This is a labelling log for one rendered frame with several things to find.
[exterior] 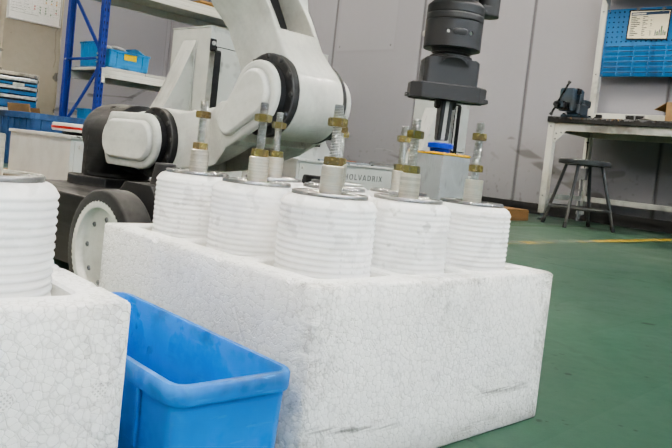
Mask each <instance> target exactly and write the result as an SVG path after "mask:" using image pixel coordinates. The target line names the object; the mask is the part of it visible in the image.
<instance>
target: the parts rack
mask: <svg viewBox="0 0 672 448"><path fill-rule="evenodd" d="M93 1H97V2H101V3H102V5H101V16H100V27H99V38H98V40H97V38H96V36H95V34H94V31H93V29H92V27H91V25H90V22H89V20H88V18H87V16H86V14H85V11H84V9H83V7H82V5H81V2H80V0H69V4H68V16H67V27H66V38H65V50H64V61H63V73H62V84H61V95H60V107H59V116H64V117H70V116H71V115H72V113H73V112H74V110H75V109H76V107H77V106H78V104H79V103H80V101H81V99H82V98H83V96H84V95H85V93H86V91H87V90H88V88H89V86H90V85H91V83H92V81H94V93H93V104H92V111H93V110H94V109H96V108H98V107H100V106H101V105H102V94H103V83H107V84H113V85H119V86H125V87H131V88H137V89H144V90H150V91H156V92H159V91H160V89H161V87H162V85H163V83H164V81H165V79H166V77H160V76H155V75H149V74H144V73H138V72H133V71H127V70H122V69H116V68H111V67H105V61H106V50H107V39H108V28H109V17H110V6H111V5H113V6H117V7H121V8H125V9H129V10H133V11H137V12H141V13H145V14H149V15H153V16H157V17H161V18H165V19H169V20H173V21H177V22H181V23H185V24H189V25H193V26H208V25H213V26H217V27H221V28H225V29H228V27H227V26H226V24H225V23H224V21H223V20H222V18H221V17H220V15H219V13H218V12H217V10H216V9H215V8H214V7H211V6H207V5H204V4H200V3H197V2H193V1H189V0H93ZM77 4H78V6H79V8H80V11H81V13H82V15H83V17H84V20H85V22H86V24H87V26H88V28H89V31H90V33H91V35H92V37H93V40H94V42H95V44H96V46H97V53H96V54H97V56H96V57H72V56H73V44H74V33H75V22H76V11H77ZM96 59H97V60H96ZM72 60H96V67H72ZM70 78H76V79H82V80H88V81H89V82H88V83H87V85H86V87H85V88H84V90H83V92H82V93H81V95H80V97H79V98H78V100H77V101H76V103H75V104H74V106H73V108H72V109H71V111H70V112H69V114H68V115H67V112H68V101H69V90H70Z"/></svg>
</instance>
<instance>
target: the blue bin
mask: <svg viewBox="0 0 672 448"><path fill-rule="evenodd" d="M111 293H113V294H115V295H117V296H119V297H121V298H123V299H125V300H127V301H128V302H129V303H130V305H131V311H130V321H129V332H128V342H127V353H126V363H125V374H124V384H123V395H122V405H121V416H120V426H119V437H118V447H117V448H274V446H275V440H276V434H277V427H278V421H279V415H280V408H281V402H282V396H283V391H285V390H287V389H288V386H289V381H290V369H289V368H288V367H287V366H285V365H284V364H282V363H279V362H277V361H275V360H273V359H271V358H269V357H266V356H264V355H262V354H260V353H258V352H256V351H254V350H251V349H249V348H247V347H245V346H243V345H241V344H238V343H236V342H234V341H232V340H230V339H228V338H226V337H223V336H221V335H219V334H217V333H215V332H213V331H210V330H208V329H206V328H204V327H202V326H200V325H198V324H195V323H193V322H191V321H189V320H187V319H185V318H182V317H180V316H178V315H176V314H174V313H172V312H170V311H167V310H165V309H163V308H161V307H159V306H157V305H154V304H152V303H150V302H148V301H146V300H144V299H141V298H139V297H137V296H135V295H133V294H130V293H125V292H111Z"/></svg>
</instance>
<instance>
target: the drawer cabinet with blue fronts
mask: <svg viewBox="0 0 672 448"><path fill-rule="evenodd" d="M39 79H40V76H37V75H31V74H24V73H18V72H12V71H6V70H0V110H8V104H7V102H9V103H23V104H30V108H37V102H38V90H39Z"/></svg>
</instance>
